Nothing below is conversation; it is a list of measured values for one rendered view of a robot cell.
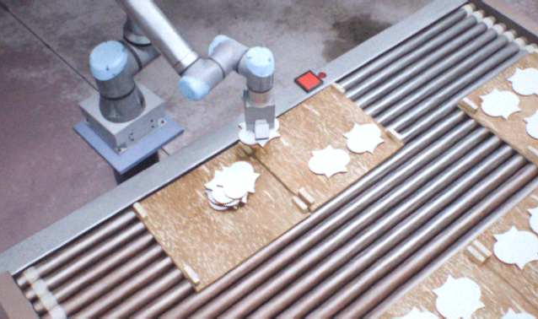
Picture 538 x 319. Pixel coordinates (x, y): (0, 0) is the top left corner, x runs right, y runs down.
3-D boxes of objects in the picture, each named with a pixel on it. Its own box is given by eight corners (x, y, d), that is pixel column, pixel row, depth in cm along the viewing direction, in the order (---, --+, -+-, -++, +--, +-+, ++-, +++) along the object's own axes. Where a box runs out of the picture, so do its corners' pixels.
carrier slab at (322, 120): (239, 144, 216) (239, 141, 215) (330, 87, 233) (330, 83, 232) (312, 213, 200) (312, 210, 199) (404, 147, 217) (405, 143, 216)
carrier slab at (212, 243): (131, 210, 200) (131, 207, 198) (239, 145, 216) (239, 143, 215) (198, 294, 183) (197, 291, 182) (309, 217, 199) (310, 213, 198)
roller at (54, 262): (17, 282, 189) (12, 273, 185) (465, 9, 268) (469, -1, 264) (25, 294, 187) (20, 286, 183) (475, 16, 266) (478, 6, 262)
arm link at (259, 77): (255, 39, 179) (281, 52, 176) (255, 68, 188) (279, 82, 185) (237, 55, 175) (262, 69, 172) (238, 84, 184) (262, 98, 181)
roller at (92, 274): (34, 307, 184) (29, 300, 181) (485, 22, 263) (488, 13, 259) (42, 321, 182) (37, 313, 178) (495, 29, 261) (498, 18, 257)
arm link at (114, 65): (89, 88, 210) (77, 55, 200) (120, 64, 217) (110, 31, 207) (115, 103, 205) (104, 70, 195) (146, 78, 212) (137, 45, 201)
